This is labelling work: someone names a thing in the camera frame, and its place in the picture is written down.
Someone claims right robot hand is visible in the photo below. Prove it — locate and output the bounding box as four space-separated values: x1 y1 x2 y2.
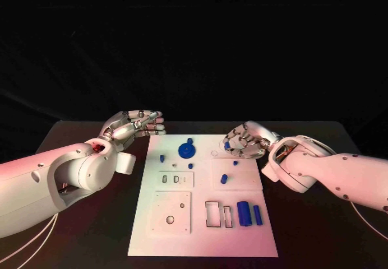
224 120 285 159

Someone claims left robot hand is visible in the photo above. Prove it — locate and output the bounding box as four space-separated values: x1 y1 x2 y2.
98 109 168 152

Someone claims white task board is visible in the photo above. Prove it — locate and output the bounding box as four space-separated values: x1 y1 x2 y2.
127 134 279 258

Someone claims blue gear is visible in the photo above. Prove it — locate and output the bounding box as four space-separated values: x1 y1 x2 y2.
178 137 198 159

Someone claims large blue cylinder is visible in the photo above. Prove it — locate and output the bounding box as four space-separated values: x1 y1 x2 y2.
237 201 254 227

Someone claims thin blue cylinder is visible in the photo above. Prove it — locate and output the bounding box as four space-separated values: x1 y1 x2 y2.
253 205 264 226

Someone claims white cable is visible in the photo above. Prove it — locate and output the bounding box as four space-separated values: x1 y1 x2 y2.
0 213 58 259
16 222 58 269

